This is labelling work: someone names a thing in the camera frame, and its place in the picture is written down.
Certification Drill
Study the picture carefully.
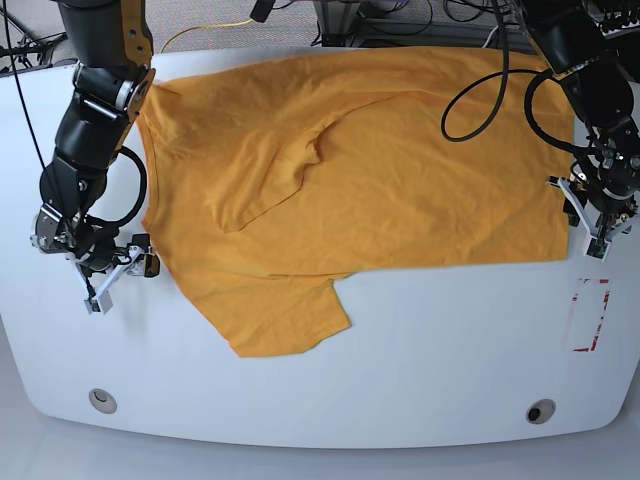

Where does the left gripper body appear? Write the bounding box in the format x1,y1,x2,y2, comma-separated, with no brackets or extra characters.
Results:
546,176,639,244

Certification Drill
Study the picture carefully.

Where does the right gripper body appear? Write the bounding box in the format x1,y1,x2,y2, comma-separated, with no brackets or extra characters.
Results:
67,233,153,299

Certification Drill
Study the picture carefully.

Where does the orange T-shirt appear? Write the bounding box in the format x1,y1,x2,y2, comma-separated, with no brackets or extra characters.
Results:
137,47,570,357

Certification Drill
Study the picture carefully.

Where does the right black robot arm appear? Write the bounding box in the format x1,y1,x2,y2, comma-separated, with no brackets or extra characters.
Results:
31,1,159,313

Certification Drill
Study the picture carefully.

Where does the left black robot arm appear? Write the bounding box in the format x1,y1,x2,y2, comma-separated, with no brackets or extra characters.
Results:
511,1,639,258

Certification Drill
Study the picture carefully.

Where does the red tape rectangle marking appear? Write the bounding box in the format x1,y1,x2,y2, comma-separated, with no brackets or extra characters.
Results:
566,278,612,353

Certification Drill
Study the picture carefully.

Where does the white power strip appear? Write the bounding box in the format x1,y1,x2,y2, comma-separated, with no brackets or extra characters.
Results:
597,11,639,38

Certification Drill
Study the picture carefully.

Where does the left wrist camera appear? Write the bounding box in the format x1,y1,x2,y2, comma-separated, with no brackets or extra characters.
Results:
583,237,611,262

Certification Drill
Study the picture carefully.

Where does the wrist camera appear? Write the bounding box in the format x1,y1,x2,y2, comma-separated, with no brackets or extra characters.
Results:
583,237,611,262
84,293,113,315

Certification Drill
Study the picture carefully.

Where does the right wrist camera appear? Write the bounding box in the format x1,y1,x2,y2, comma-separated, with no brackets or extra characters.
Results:
84,293,113,315

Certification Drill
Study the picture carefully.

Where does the left table cable grommet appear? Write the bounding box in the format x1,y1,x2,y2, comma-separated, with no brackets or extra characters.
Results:
88,388,117,415

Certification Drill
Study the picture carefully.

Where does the table cable grommet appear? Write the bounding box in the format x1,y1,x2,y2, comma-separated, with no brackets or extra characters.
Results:
88,388,117,415
526,399,556,425

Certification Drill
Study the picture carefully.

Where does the right table cable grommet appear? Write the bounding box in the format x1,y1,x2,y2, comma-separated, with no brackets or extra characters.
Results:
526,399,556,425

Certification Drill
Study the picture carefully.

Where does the yellow floor cable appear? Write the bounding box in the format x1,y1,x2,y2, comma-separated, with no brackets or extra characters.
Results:
160,18,254,54

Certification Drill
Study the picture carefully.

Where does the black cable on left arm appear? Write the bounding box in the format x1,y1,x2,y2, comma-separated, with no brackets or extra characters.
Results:
439,0,556,144

